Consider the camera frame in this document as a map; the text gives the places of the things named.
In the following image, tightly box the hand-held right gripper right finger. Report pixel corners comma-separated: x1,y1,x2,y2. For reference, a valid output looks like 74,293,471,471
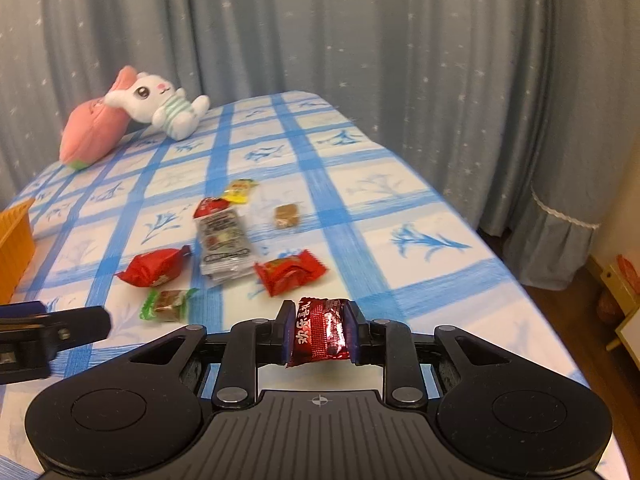
345,300,506,409

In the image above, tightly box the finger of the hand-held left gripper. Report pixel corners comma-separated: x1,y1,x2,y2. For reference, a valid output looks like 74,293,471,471
30,306,112,357
0,301,46,319

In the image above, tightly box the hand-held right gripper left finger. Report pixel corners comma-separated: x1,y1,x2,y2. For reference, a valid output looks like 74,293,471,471
127,300,296,409

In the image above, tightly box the dark red candy packet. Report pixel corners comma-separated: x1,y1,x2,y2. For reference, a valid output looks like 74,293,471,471
285,296,351,368

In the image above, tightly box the red snack packet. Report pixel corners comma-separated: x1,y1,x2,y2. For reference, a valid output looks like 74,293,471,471
114,245,193,288
254,249,331,298

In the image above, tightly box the orange plastic tray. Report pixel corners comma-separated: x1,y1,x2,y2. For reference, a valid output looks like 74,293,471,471
0,197,37,306

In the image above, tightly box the grey snack packet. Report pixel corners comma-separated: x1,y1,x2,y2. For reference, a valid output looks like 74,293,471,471
200,255,256,284
195,208,253,267

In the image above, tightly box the brown candy in green wrapper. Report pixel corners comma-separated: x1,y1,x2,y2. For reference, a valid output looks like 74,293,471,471
138,287,201,323

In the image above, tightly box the brown candy in clear wrapper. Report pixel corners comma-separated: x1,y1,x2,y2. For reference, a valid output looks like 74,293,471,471
272,201,304,231

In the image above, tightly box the small red candy packet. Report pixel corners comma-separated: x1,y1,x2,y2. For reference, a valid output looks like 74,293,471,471
193,197,233,220

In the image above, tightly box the yellow candy packet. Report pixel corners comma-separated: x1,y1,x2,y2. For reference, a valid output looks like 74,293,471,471
223,178,261,206

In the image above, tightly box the blue checked tablecloth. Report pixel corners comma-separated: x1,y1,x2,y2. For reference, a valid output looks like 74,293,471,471
0,91,593,480

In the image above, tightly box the pink plush carrot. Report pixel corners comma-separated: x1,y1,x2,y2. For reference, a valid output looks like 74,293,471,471
59,65,138,170

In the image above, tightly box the white plush rabbit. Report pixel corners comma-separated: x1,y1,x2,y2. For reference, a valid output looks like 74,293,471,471
104,71,211,141

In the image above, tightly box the yellow white small cabinet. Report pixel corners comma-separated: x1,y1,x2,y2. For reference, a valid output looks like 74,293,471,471
599,260,640,356

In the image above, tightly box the red round object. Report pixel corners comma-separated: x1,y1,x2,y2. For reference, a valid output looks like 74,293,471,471
616,255,640,282

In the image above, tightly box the grey star-print curtain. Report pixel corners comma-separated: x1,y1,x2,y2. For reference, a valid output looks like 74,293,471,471
0,0,640,291

